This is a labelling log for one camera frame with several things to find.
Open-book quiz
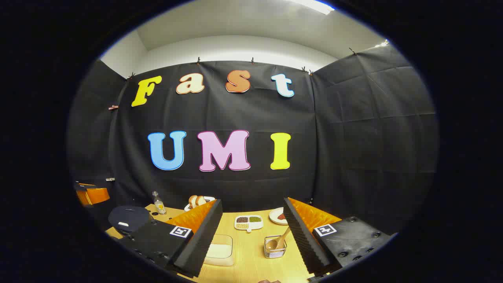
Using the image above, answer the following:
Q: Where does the black backdrop cloth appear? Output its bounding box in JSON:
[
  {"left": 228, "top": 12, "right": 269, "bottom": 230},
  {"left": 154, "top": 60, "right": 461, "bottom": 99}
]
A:
[{"left": 67, "top": 44, "right": 439, "bottom": 236}]

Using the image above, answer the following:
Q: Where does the white toaster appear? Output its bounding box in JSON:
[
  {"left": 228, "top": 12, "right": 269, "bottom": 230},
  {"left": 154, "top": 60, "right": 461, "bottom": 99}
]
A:
[{"left": 184, "top": 196, "right": 216, "bottom": 212}]

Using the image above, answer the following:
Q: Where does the wooden spoon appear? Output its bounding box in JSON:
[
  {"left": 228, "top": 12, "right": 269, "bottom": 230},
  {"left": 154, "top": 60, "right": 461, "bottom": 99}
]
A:
[{"left": 266, "top": 227, "right": 292, "bottom": 252}]

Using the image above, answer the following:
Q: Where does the white divided dish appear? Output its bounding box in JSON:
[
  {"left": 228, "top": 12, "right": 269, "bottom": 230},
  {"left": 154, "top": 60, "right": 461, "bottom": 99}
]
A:
[{"left": 235, "top": 215, "right": 264, "bottom": 233}]

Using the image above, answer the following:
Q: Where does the silver black rice cooker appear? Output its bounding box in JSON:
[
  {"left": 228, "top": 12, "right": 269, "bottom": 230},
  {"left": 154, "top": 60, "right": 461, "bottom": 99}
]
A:
[{"left": 105, "top": 205, "right": 154, "bottom": 239}]

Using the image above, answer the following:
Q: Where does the metal wire chopstick holder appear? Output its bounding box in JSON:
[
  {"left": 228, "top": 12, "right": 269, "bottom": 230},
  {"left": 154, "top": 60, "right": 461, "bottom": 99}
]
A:
[{"left": 264, "top": 235, "right": 288, "bottom": 259}]

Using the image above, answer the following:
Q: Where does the ceiling light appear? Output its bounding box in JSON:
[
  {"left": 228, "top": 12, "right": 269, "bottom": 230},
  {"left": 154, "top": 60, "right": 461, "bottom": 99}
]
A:
[{"left": 290, "top": 0, "right": 335, "bottom": 15}]

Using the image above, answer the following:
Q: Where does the white round plate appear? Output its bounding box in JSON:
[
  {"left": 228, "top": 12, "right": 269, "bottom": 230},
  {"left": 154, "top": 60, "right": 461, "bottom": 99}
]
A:
[{"left": 269, "top": 207, "right": 290, "bottom": 226}]

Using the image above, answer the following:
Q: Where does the small glass bottle yellow label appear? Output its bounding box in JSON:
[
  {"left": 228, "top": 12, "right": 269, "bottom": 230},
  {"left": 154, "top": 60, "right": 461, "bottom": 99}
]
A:
[{"left": 152, "top": 191, "right": 167, "bottom": 215}]

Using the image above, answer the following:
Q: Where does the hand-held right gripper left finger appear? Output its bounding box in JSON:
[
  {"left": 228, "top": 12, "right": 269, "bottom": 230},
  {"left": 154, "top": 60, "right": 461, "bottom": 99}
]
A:
[{"left": 118, "top": 199, "right": 223, "bottom": 278}]

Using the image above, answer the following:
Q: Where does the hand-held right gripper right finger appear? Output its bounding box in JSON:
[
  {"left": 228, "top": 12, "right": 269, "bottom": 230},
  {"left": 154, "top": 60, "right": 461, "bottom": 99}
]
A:
[{"left": 283, "top": 197, "right": 393, "bottom": 276}]

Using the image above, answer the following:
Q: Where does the clear plastic rice container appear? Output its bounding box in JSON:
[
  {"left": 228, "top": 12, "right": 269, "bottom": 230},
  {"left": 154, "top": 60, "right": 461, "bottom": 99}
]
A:
[{"left": 203, "top": 234, "right": 233, "bottom": 267}]

